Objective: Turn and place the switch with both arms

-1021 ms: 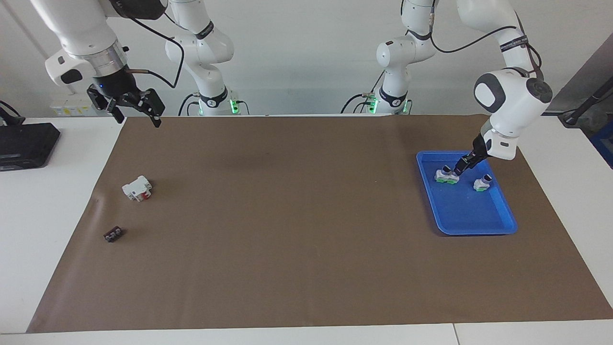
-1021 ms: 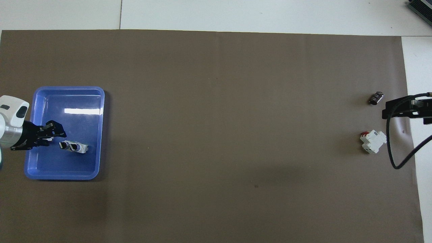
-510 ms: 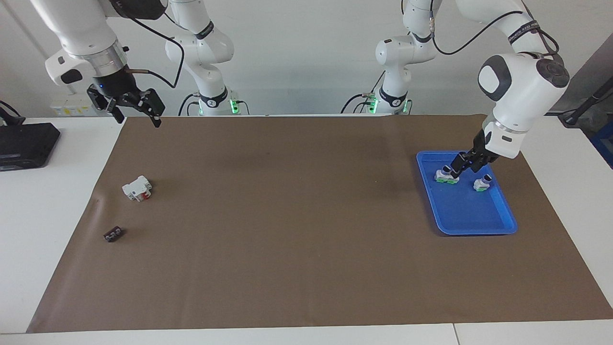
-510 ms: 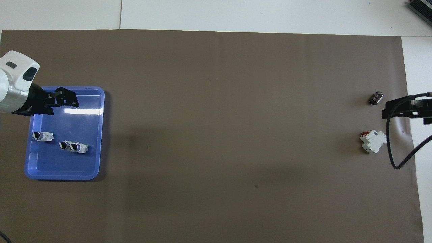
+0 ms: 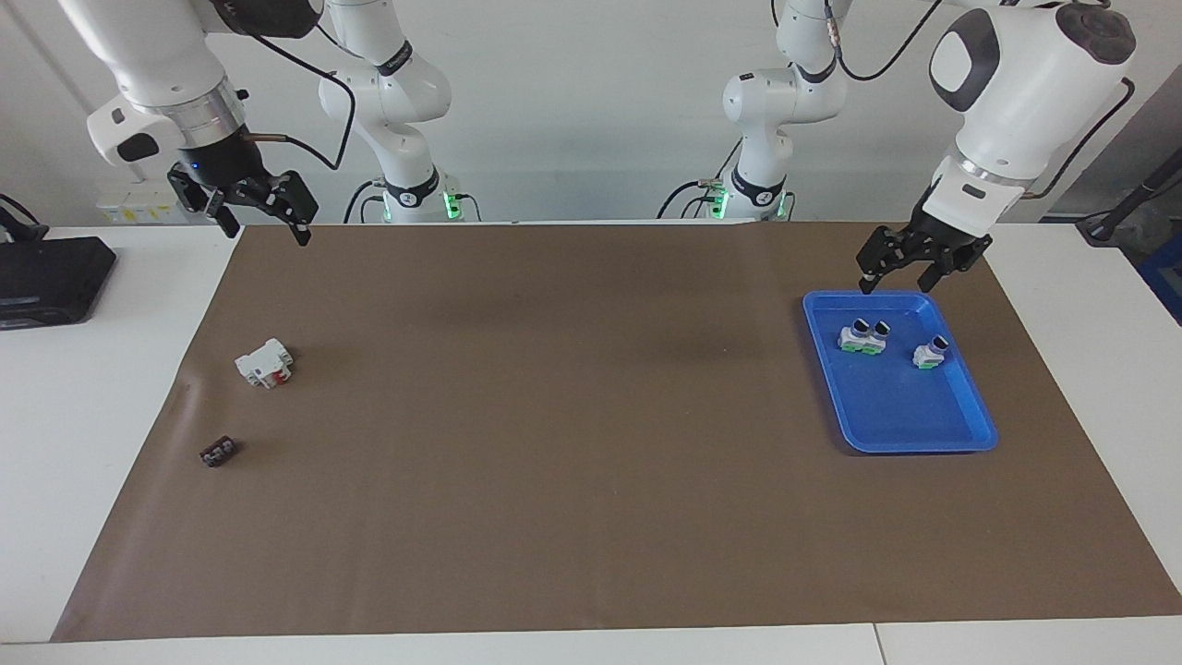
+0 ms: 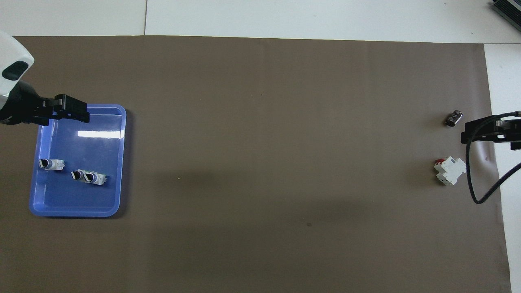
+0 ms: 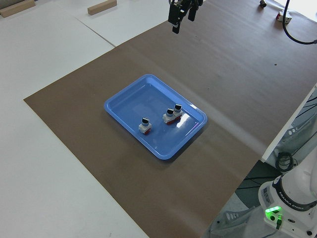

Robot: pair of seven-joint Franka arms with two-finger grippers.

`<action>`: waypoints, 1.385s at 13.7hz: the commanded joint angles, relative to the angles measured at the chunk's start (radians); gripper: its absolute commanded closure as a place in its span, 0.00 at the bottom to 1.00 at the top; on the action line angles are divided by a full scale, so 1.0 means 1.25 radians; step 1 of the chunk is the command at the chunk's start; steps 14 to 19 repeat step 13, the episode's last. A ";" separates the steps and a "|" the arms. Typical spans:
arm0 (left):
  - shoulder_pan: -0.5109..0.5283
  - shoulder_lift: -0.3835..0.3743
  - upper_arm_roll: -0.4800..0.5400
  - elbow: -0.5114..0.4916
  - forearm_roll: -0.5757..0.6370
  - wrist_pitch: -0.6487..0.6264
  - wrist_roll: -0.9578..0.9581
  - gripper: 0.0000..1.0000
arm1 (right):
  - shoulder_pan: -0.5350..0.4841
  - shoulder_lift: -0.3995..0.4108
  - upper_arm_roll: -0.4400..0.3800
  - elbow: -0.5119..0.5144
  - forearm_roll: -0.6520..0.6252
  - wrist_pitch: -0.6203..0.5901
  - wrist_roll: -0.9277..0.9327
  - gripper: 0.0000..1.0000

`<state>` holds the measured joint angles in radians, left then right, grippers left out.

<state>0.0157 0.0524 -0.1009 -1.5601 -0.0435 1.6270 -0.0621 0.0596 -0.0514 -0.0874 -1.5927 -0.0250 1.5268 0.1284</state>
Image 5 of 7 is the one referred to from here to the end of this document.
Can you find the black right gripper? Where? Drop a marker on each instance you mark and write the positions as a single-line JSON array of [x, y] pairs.
[[220, 159]]

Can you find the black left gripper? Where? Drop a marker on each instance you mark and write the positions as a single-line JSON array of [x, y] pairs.
[[951, 238]]

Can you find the orange-based white knob switch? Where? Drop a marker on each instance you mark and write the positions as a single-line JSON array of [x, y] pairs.
[[851, 338]]

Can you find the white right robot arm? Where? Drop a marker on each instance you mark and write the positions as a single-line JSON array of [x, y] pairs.
[[157, 55]]

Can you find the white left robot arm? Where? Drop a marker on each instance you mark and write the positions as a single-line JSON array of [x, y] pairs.
[[1016, 102]]

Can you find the blue plastic tray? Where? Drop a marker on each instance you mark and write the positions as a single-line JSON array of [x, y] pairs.
[[896, 406]]

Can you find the white circuit breaker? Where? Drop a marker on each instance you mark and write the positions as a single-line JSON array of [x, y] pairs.
[[263, 362]]

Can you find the black electronics box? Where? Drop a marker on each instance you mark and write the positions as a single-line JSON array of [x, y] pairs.
[[51, 277]]

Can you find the black tripod stand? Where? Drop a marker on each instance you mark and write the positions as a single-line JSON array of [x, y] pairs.
[[1131, 199]]

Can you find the blue box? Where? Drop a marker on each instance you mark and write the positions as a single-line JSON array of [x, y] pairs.
[[1165, 286]]

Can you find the small dark red component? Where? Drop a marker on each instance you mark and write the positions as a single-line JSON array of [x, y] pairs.
[[218, 452]]

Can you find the brown table mat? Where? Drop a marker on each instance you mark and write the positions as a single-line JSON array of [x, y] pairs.
[[600, 462]]

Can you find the green-based white knob switch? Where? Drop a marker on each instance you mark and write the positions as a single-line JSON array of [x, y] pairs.
[[877, 340], [928, 356]]

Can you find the white wall socket box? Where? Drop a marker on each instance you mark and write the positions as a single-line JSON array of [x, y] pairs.
[[138, 208]]

